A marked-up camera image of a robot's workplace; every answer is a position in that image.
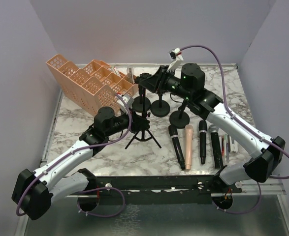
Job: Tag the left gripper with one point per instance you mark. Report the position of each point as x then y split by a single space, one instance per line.
133 119

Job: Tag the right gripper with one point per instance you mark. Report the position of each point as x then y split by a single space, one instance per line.
162 80

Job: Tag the black tripod mic stand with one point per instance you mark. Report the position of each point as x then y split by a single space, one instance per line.
144 135

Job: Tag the black round-base stand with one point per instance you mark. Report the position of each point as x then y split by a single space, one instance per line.
160 108
139 103
180 118

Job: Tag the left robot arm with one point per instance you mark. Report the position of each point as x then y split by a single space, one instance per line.
35 191

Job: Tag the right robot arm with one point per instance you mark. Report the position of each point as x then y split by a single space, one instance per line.
264 151

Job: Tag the clear ruler in organizer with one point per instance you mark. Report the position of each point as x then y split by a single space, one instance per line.
130 74

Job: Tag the markers in organizer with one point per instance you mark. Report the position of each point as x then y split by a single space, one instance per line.
115 71

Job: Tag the beige microphone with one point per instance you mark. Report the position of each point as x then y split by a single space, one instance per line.
188 148

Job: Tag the peach plastic desk organizer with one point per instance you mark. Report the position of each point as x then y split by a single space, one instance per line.
91 87

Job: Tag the black slim microphone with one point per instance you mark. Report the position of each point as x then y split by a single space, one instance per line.
202 127

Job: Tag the black microphone silver grille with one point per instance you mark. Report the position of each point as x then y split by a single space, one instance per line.
216 148

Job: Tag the pens in white packet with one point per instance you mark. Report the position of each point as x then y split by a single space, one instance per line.
228 146

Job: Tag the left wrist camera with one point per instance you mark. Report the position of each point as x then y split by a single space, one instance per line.
125 101

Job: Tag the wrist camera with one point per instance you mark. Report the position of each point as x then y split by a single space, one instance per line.
125 101
177 59

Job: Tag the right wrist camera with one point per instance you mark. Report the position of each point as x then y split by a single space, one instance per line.
177 59

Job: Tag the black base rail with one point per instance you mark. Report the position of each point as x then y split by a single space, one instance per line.
158 190

